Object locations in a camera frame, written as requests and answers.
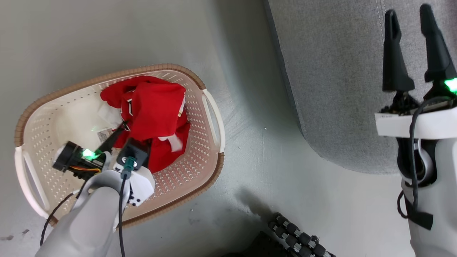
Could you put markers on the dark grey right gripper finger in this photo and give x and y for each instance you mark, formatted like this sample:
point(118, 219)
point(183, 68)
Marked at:
point(435, 53)
point(395, 64)

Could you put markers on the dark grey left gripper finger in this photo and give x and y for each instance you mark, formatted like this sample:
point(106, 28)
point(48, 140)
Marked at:
point(110, 142)

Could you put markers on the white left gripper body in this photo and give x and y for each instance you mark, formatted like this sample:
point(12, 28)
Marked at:
point(141, 185)

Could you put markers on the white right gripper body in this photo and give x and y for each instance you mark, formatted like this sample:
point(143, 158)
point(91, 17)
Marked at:
point(435, 123)

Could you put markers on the red and white garment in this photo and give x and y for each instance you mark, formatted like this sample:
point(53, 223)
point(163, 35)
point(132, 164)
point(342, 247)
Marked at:
point(153, 107)

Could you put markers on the black roller robot base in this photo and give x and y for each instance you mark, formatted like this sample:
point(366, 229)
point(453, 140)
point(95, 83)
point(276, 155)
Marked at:
point(296, 239)

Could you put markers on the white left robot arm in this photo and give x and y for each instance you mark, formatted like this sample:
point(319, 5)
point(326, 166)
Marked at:
point(93, 221)

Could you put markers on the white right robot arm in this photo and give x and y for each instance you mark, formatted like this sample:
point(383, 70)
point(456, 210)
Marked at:
point(439, 200)

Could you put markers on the grey fabric sofa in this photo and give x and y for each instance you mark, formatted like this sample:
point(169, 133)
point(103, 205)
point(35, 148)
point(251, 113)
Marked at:
point(339, 89)

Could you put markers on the white perforated laundry basket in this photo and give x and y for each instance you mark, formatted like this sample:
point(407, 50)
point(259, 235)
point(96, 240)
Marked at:
point(64, 117)

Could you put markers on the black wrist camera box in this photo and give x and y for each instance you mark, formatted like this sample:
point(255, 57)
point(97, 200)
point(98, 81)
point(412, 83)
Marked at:
point(137, 151)

